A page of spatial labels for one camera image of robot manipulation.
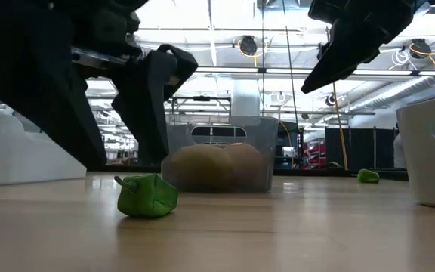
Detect yellow toy lemon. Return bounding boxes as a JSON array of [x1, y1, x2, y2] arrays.
[[170, 143, 233, 192]]

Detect green toy pepper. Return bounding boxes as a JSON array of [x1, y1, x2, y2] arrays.
[[356, 168, 381, 184], [113, 173, 180, 219]]

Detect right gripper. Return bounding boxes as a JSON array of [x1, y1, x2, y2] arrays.
[[301, 0, 435, 94]]

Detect white plastic basket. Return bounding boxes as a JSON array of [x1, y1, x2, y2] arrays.
[[0, 94, 88, 187], [396, 93, 435, 212]]

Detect orange toy fruit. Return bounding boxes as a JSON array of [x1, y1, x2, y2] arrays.
[[224, 142, 268, 190]]

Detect person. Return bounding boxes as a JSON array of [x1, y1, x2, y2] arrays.
[[392, 132, 404, 170]]

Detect silver ventilation duct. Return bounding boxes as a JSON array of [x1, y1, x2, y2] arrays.
[[349, 52, 435, 114]]

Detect black ceiling cable reel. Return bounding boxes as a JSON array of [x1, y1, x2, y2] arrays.
[[237, 35, 259, 57], [409, 37, 433, 60]]

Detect long ceiling light bar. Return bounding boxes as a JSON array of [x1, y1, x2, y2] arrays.
[[194, 64, 435, 76]]

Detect yellow cable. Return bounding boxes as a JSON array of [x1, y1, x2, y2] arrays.
[[332, 82, 350, 172]]

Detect long black cable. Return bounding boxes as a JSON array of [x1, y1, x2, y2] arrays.
[[280, 0, 302, 129]]

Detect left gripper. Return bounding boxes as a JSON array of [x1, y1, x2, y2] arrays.
[[0, 0, 149, 171]]

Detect red shelf items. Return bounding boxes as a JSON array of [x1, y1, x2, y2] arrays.
[[302, 141, 326, 169]]

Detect black partition panel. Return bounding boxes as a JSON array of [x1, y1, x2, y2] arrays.
[[324, 127, 396, 172]]

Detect black metal table frame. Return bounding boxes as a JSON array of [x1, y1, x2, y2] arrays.
[[103, 164, 409, 181]]

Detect black equipment rack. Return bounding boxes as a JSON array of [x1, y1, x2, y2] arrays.
[[276, 120, 302, 171]]

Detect grey translucent plastic basket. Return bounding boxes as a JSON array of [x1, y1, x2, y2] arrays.
[[160, 114, 279, 194]]

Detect white building column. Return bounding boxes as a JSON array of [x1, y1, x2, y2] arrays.
[[231, 79, 261, 116]]

